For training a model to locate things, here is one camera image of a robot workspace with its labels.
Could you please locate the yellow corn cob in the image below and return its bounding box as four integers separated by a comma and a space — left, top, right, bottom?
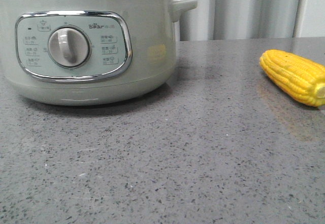
259, 49, 324, 107

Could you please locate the pale green electric pot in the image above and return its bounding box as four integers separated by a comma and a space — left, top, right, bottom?
1, 0, 197, 106

